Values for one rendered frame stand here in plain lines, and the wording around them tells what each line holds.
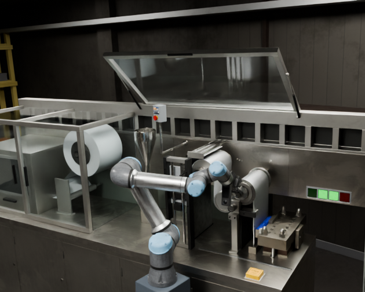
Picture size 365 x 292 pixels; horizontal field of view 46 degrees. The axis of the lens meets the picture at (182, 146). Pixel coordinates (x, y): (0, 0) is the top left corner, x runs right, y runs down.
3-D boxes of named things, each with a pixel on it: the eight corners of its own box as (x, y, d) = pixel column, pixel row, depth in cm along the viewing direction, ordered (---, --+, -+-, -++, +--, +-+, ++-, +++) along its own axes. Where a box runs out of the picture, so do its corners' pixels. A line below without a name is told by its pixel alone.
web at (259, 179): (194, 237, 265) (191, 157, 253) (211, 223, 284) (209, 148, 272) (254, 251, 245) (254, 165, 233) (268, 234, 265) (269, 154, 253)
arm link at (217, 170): (205, 163, 214) (221, 157, 211) (213, 172, 222) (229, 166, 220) (208, 176, 209) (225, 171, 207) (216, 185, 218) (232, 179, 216)
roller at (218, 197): (214, 210, 252) (213, 190, 249) (232, 196, 273) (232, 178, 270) (233, 213, 246) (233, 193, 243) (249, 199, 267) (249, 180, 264)
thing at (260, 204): (252, 232, 242) (252, 201, 238) (267, 217, 262) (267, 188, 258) (254, 232, 242) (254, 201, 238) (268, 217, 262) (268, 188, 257)
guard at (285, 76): (97, 61, 263) (101, 52, 266) (141, 110, 306) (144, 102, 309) (278, 59, 206) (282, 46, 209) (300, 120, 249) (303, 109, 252)
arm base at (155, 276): (162, 291, 210) (161, 273, 208) (141, 280, 220) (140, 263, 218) (183, 278, 221) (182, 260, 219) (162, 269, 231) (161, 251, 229)
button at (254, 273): (245, 277, 219) (245, 273, 219) (251, 271, 225) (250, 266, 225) (258, 280, 216) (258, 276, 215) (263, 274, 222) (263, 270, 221)
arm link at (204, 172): (185, 179, 212) (205, 171, 208) (189, 172, 222) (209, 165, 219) (192, 193, 213) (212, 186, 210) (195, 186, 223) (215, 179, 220)
